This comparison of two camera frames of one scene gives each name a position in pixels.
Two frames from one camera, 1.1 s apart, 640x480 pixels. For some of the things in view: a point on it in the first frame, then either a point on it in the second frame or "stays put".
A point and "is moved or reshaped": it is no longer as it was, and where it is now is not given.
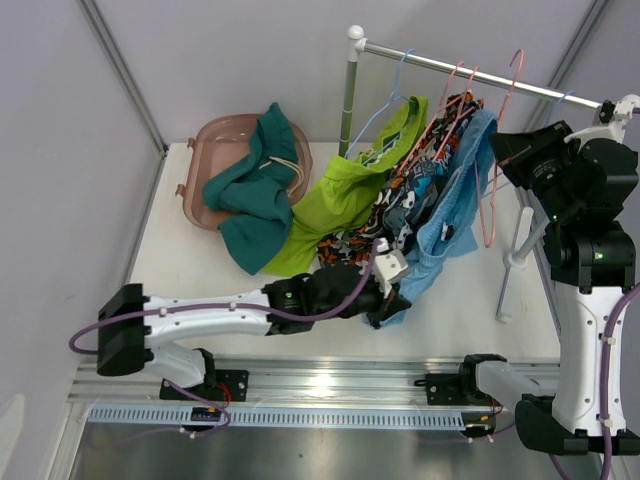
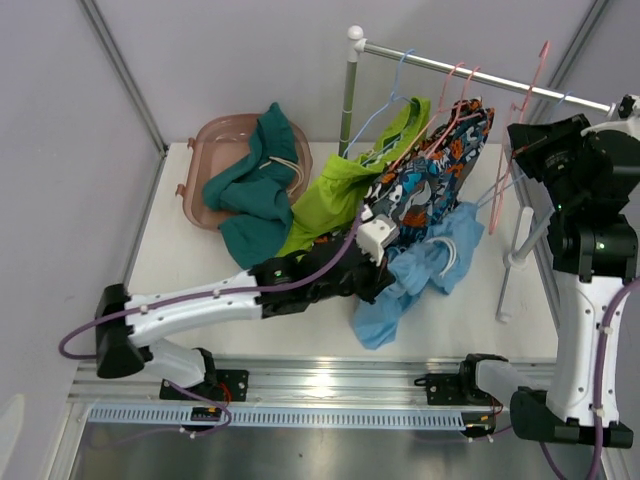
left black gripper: x=386 y=308 → x=378 y=278
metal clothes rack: x=357 y=44 stays put
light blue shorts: x=450 y=227 is moved or reshaped
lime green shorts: x=347 y=187 stays put
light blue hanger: x=392 y=98 stays put
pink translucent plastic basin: x=218 y=141 stays put
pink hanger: x=488 y=244 → x=517 y=117
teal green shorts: x=254 y=197 stays put
